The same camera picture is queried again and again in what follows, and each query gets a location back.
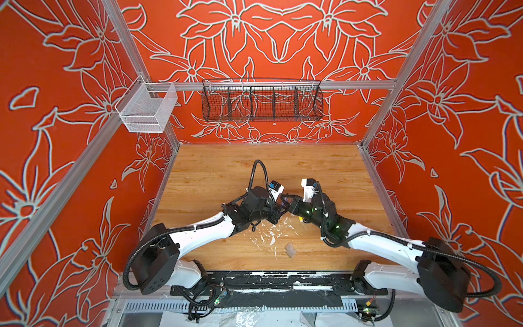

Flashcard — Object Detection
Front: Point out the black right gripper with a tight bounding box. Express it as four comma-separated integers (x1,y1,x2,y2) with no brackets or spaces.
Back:
280,194,330,232

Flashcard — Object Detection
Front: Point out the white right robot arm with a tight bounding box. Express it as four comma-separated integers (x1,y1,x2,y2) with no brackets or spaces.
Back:
288,193,471,313

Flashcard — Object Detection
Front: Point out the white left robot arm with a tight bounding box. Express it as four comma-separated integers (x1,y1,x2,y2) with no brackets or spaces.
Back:
123,181,284,295

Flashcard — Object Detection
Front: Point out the white mesh basket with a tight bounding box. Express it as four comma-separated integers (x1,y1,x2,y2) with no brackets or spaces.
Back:
114,76,178,134

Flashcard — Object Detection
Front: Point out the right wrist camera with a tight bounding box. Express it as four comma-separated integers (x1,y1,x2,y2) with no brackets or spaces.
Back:
301,178,316,203

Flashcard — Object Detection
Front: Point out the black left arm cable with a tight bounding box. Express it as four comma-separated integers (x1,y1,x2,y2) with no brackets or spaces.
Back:
247,159,271,193

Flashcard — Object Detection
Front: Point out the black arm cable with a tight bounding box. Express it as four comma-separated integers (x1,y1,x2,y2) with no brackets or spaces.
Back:
314,181,503,298
247,159,271,193

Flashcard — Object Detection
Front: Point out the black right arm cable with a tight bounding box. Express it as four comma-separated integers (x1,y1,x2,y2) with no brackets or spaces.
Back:
314,181,503,298

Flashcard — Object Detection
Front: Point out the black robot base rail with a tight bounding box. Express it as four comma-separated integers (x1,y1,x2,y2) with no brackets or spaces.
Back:
170,271,390,311

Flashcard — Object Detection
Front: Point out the black wire basket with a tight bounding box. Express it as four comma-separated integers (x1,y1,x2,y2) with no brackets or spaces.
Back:
202,78,325,123

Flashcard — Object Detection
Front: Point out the aluminium corner frame post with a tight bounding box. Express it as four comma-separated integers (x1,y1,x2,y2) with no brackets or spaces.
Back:
102,1,179,149

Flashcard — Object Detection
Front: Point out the right aluminium frame post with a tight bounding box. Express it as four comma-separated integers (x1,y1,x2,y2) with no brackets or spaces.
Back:
360,0,452,149

